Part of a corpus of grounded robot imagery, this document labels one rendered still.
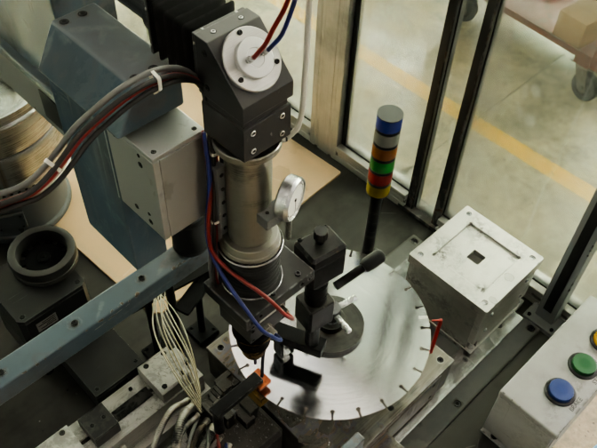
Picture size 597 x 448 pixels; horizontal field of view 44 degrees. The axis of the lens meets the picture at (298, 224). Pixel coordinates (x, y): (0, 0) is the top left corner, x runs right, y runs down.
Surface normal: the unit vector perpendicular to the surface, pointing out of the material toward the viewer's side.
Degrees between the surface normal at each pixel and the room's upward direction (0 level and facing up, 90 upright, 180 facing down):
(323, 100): 90
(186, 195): 90
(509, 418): 90
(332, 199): 0
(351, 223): 0
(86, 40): 0
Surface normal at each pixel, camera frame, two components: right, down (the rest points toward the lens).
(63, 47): -0.60, 0.11
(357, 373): 0.03, -0.65
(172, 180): 0.69, 0.56
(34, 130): 0.84, 0.44
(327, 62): -0.72, 0.51
